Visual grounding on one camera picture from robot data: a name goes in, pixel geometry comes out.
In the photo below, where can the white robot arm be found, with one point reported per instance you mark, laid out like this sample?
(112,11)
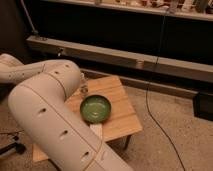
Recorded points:
(37,103)

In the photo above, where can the green ceramic bowl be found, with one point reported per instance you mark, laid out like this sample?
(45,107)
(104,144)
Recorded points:
(95,109)

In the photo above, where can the long wooden shelf beam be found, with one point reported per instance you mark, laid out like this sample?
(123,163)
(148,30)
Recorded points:
(184,69)

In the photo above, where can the black box at right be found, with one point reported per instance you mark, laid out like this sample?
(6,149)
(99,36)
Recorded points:
(203,106)

